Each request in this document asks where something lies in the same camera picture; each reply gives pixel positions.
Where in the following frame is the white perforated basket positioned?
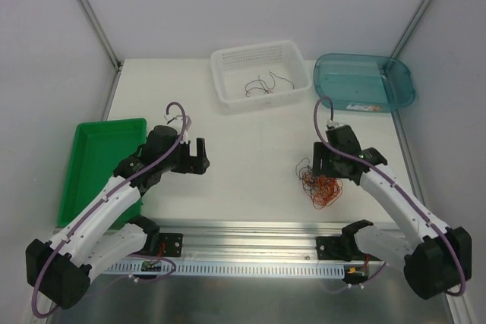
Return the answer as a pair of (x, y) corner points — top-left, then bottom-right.
(210, 40), (312, 113)

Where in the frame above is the orange wire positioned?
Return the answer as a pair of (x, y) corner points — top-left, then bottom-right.
(301, 174), (346, 211)

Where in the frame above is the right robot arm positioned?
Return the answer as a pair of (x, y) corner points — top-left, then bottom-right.
(312, 125), (472, 300)

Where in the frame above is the aluminium mounting rail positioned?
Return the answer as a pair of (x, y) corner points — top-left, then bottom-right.
(46, 219), (456, 266)

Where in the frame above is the right aluminium frame post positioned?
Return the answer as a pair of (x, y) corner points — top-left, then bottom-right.
(390, 0), (434, 58)

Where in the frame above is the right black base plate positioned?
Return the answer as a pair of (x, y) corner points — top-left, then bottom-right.
(315, 236), (380, 262)

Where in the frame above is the white slotted cable duct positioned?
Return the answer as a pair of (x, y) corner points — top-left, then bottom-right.
(104, 259), (345, 279)

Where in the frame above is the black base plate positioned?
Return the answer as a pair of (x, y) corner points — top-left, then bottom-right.
(315, 236), (380, 262)
(156, 233), (184, 257)

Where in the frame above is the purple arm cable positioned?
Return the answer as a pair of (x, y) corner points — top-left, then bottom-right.
(30, 102), (191, 319)
(313, 96), (469, 297)

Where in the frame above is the black thin wire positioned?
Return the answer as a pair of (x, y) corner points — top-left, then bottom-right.
(244, 71), (295, 99)

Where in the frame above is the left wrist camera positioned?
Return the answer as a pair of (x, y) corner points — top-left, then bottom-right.
(164, 114), (192, 130)

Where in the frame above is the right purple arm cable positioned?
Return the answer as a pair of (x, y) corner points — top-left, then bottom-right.
(313, 96), (469, 297)

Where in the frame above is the teal transparent container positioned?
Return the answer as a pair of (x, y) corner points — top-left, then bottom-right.
(313, 53), (415, 113)

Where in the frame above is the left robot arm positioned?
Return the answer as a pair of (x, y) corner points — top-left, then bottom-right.
(25, 125), (210, 310)

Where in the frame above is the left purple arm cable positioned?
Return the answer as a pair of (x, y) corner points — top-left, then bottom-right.
(30, 102), (191, 319)

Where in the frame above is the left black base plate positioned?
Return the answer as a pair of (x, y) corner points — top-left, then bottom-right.
(156, 233), (184, 257)

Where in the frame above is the aluminium frame post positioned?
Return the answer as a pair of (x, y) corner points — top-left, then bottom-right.
(390, 0), (434, 58)
(76, 0), (122, 71)

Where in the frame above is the left aluminium frame post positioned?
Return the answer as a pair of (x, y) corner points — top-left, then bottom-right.
(76, 0), (122, 71)

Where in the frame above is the green plastic tray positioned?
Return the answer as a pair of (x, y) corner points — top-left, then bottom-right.
(57, 118), (147, 228)

